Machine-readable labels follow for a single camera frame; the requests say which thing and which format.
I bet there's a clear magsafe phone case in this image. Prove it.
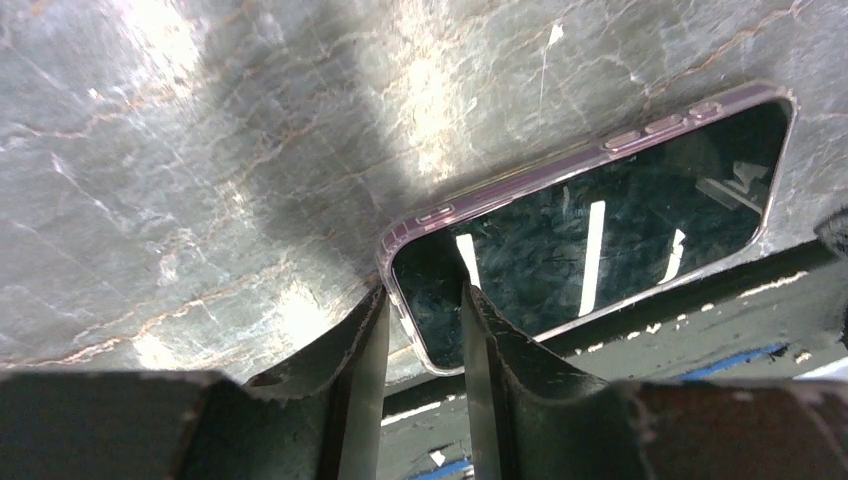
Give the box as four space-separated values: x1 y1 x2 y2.
376 80 799 377

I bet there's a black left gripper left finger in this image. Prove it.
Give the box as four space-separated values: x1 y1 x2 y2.
1 286 389 479

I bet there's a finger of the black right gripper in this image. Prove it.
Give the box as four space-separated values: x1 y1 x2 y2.
814 210 848 260

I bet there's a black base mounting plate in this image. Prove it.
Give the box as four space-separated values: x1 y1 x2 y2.
381 242 847 479

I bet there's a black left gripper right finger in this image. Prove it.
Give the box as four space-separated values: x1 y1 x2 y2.
461 285 847 479

